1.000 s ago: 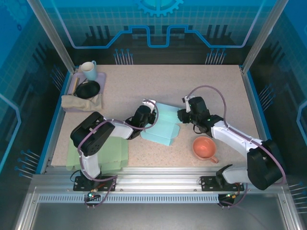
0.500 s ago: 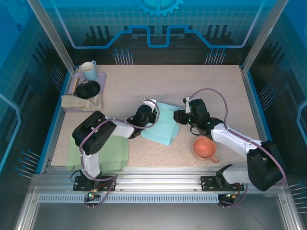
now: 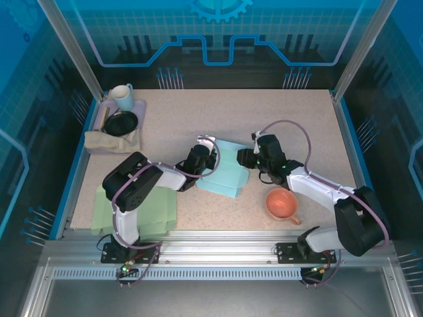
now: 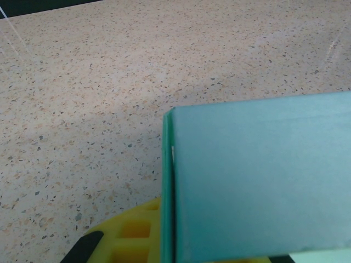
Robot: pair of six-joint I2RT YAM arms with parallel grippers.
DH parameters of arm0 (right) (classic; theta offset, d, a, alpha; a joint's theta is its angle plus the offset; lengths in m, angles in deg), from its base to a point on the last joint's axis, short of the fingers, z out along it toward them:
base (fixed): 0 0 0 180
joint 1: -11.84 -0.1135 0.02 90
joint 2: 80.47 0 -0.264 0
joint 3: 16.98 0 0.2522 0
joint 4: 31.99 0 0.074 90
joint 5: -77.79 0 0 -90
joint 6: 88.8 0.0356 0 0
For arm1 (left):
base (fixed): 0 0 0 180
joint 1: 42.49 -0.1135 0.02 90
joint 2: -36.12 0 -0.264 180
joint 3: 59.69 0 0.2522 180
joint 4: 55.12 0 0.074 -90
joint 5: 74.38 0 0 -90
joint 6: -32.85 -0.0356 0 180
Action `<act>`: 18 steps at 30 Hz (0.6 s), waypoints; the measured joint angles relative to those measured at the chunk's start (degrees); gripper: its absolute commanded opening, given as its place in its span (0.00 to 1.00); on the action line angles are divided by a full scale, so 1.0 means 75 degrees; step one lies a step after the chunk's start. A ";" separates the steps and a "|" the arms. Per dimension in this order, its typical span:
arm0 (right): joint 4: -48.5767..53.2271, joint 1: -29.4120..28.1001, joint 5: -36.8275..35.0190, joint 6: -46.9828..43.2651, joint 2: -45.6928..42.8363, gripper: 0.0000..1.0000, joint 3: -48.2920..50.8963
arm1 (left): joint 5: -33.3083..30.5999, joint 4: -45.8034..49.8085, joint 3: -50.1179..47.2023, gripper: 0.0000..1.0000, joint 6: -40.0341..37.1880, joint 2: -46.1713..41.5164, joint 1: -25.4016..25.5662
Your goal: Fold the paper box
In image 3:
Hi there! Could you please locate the small circuit board with LED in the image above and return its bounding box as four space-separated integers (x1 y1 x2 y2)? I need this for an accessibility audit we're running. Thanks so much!
119 262 139 277
302 264 331 280

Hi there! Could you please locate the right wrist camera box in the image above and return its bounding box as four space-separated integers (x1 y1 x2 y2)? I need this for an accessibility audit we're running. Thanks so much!
250 131 262 155

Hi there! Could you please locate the light blue mug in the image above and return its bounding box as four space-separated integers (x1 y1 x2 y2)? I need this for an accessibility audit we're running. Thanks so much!
110 83 135 112

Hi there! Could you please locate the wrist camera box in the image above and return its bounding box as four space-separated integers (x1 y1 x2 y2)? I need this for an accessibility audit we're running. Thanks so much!
250 131 262 155
197 134 217 150

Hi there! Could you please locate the light green paper box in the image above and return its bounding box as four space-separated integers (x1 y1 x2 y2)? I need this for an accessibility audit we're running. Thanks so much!
91 183 178 237

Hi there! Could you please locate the orange cup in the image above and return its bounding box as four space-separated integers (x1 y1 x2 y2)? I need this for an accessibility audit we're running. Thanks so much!
265 188 302 226

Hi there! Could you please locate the light blue paper box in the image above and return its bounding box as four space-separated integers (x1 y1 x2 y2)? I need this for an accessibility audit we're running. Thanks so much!
196 137 250 199

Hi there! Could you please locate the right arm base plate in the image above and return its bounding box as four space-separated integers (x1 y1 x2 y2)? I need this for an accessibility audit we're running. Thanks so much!
276 242 341 265

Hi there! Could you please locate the lavender plastic tray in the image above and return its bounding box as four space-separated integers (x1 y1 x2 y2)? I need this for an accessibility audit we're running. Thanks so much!
86 98 147 155

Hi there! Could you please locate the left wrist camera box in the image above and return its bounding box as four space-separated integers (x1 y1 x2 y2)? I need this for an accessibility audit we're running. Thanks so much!
197 134 217 150

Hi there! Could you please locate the aluminium table rail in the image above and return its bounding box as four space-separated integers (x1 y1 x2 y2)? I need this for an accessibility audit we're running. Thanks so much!
42 229 397 281

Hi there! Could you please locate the black round plate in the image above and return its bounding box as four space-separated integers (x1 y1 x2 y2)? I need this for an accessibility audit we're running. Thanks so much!
104 111 139 136

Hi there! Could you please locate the beige cloth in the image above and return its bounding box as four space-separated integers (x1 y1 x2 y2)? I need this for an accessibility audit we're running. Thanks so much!
84 128 143 155

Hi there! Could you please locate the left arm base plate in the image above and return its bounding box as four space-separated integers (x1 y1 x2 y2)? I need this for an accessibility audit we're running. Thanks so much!
100 242 163 265

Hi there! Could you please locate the aluminium frame post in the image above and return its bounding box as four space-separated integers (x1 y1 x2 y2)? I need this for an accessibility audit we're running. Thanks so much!
331 0 399 103
36 0 110 102

